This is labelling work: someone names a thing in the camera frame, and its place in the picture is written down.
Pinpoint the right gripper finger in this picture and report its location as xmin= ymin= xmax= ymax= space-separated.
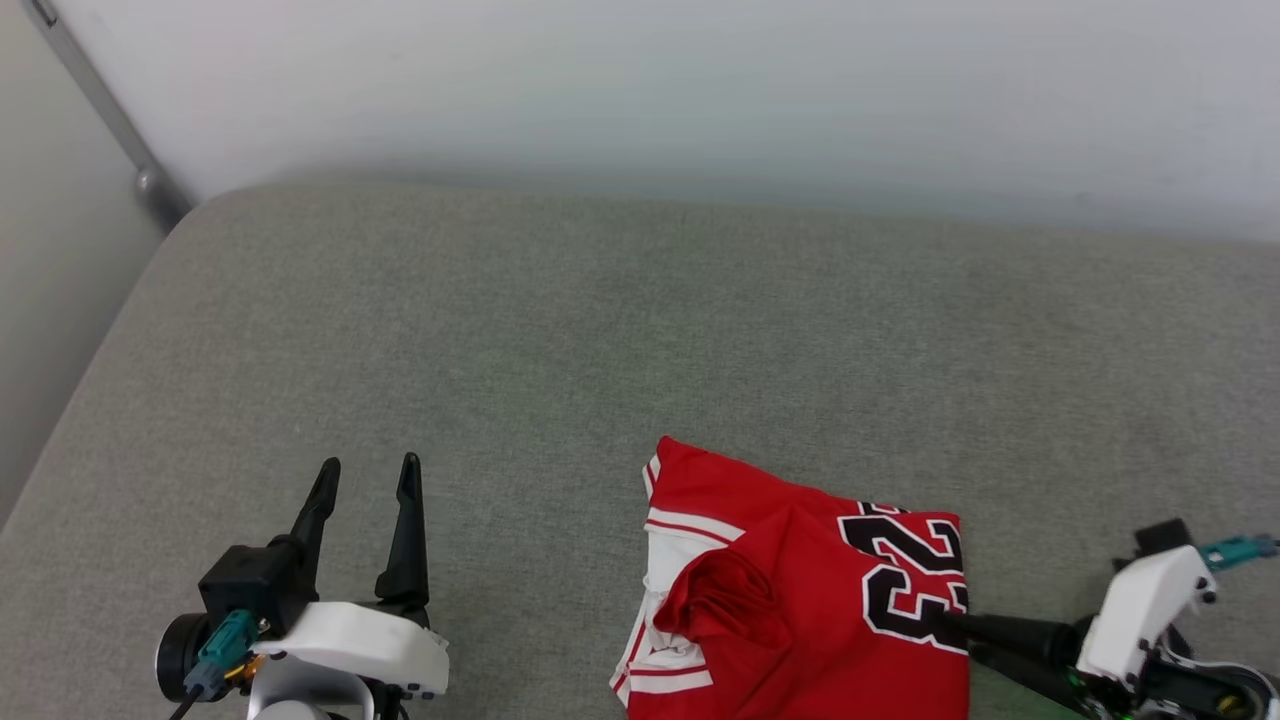
xmin=933 ymin=609 xmax=1089 ymax=669
xmin=968 ymin=643 xmax=1093 ymax=719

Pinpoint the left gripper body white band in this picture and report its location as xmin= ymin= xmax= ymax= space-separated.
xmin=250 ymin=592 xmax=452 ymax=701

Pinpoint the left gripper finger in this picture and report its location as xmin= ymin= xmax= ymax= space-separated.
xmin=268 ymin=457 xmax=342 ymax=605
xmin=374 ymin=451 xmax=432 ymax=613

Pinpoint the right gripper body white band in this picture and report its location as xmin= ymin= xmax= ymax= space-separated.
xmin=1064 ymin=544 xmax=1218 ymax=709

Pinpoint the red basketball jersey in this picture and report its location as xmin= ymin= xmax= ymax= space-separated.
xmin=609 ymin=435 xmax=972 ymax=720

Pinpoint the grey fabric sofa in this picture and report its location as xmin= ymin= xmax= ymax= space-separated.
xmin=0 ymin=178 xmax=1280 ymax=720

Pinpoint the grey metal pole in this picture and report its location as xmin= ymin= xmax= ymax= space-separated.
xmin=24 ymin=0 xmax=197 ymax=233

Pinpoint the teal right cable connector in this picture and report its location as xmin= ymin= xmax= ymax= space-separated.
xmin=1198 ymin=534 xmax=1280 ymax=574

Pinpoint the teal cable connector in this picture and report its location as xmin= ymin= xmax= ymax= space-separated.
xmin=182 ymin=609 xmax=264 ymax=700
xmin=1198 ymin=534 xmax=1280 ymax=574

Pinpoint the teal left cable connector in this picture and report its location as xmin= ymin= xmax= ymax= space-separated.
xmin=182 ymin=609 xmax=264 ymax=700

